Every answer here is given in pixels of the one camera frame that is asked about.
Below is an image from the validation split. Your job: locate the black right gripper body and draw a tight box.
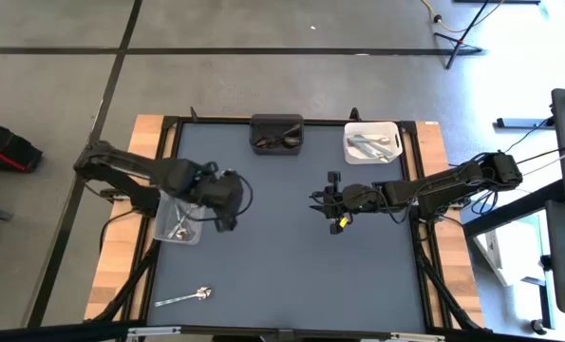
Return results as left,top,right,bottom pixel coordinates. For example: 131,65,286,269
327,171,386,218

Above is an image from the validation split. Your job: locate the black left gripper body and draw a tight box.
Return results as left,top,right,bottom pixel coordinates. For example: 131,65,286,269
200,169,245,215

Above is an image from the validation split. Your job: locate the silver metal cutlery piece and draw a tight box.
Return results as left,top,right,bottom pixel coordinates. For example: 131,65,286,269
165,203,202,238

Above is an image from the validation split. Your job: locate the silver metal spoon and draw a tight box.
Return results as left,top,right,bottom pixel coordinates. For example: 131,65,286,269
173,208,193,240

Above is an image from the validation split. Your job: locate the white plastic bin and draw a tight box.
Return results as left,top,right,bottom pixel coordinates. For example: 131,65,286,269
342,121,405,166

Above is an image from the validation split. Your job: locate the clear plastic bin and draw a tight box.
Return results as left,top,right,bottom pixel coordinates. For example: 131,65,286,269
152,191,206,247

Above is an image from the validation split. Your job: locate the dark grey plastic bin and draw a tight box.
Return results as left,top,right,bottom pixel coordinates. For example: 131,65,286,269
248,113,306,157

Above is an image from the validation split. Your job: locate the silver metal fork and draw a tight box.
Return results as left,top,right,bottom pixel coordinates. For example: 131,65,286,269
154,285,214,308

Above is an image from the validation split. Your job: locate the wooden table board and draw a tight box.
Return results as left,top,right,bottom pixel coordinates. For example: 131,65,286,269
413,121,486,329
85,113,165,322

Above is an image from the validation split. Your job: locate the silver aluminium extrusion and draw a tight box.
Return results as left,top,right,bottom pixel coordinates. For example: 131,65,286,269
124,325,184,341
357,331,447,342

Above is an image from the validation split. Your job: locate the black metal bar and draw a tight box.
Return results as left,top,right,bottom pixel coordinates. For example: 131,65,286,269
461,179,565,239

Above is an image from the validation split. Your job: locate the white box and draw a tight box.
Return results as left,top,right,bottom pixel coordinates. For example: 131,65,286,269
473,212,549,287

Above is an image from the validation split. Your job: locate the black flat foot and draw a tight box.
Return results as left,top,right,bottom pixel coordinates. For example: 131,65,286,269
495,117,555,130

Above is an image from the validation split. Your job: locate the black tripod stand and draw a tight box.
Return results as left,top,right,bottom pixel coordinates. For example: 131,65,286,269
432,0,486,71

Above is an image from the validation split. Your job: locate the red and black bag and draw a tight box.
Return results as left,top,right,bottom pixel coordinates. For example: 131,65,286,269
0,122,45,174

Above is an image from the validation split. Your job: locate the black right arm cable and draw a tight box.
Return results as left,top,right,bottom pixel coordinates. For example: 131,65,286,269
384,187,416,225

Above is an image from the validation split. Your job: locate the black diagonal frame strut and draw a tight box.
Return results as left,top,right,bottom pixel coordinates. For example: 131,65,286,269
91,239,162,324
414,237,491,333

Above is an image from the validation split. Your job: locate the black table frame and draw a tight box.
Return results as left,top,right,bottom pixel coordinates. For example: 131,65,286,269
120,112,490,336

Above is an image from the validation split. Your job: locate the yellow cable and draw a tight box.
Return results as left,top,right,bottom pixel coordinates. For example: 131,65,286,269
419,0,495,35

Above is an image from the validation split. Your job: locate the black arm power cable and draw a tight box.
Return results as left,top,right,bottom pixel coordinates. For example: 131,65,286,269
514,142,565,167

